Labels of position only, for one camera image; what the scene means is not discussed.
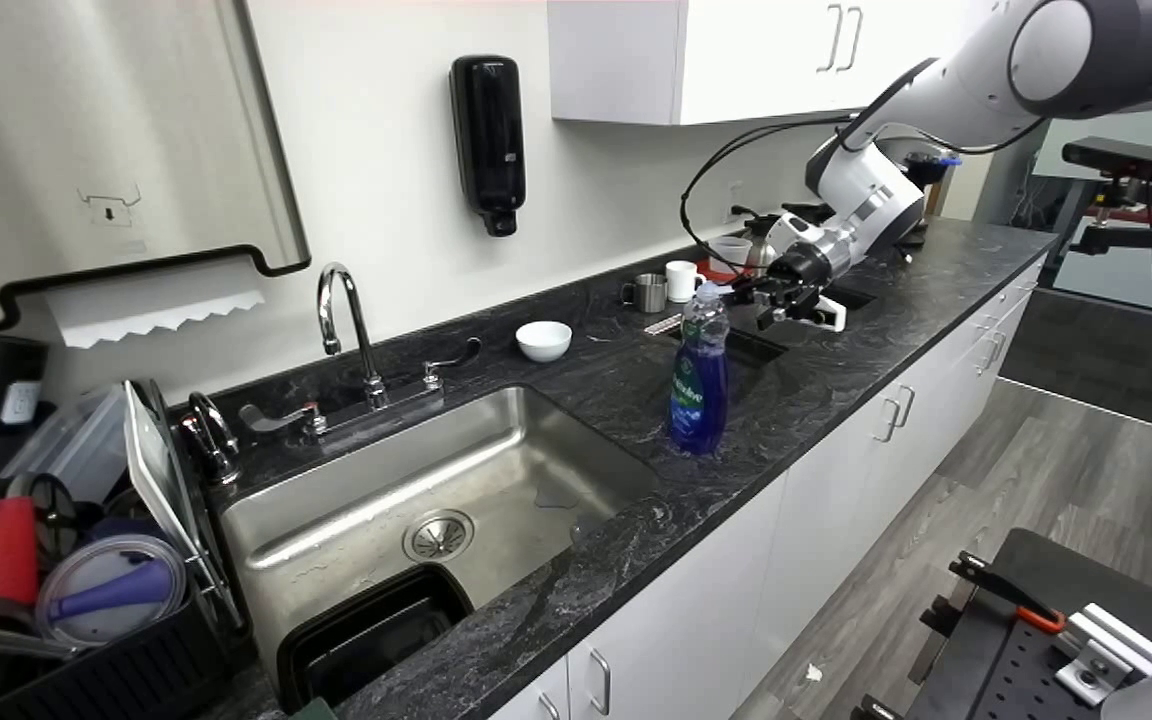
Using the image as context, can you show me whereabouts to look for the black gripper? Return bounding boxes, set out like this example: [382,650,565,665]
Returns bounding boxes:
[754,223,865,331]

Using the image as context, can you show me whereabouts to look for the blue dish soap bottle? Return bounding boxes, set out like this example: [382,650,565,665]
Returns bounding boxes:
[669,283,733,455]

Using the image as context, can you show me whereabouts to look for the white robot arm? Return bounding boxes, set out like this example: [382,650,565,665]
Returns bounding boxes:
[754,0,1152,327]

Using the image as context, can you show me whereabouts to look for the black dish rack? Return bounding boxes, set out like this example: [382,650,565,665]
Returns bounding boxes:
[0,380,242,720]

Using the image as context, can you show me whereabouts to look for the countertop trash opening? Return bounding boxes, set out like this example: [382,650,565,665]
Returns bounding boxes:
[639,307,793,385]

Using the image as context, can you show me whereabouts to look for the white ceramic mug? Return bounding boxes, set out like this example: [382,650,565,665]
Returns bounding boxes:
[663,262,697,303]

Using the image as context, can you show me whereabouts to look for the stainless steel cup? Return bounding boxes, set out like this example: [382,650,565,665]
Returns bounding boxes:
[636,273,669,316]

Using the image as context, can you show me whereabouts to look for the white ceramic bowl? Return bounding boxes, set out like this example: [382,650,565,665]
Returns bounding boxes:
[516,320,574,366]

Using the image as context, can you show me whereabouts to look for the white upper cabinet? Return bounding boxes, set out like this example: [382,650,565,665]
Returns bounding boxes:
[548,0,1006,129]

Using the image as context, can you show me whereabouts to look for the stainless steel sink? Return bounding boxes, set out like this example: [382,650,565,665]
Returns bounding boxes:
[220,390,654,667]

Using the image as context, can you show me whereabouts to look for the white lower cabinets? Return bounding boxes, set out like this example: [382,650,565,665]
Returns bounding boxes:
[490,263,1041,720]

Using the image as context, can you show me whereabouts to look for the black tool cart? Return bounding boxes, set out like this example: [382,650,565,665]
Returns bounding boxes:
[852,524,1152,720]

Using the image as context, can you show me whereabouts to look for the chrome sink faucet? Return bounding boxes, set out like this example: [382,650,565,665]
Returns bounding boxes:
[242,263,486,436]

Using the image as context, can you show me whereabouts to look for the black sink tray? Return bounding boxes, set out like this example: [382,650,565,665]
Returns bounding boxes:
[277,566,473,710]

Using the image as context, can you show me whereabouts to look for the steel paper towel dispenser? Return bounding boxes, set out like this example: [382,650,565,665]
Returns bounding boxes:
[0,0,309,327]

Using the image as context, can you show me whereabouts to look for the black wall soap dispenser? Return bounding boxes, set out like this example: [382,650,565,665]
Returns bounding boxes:
[454,58,525,235]

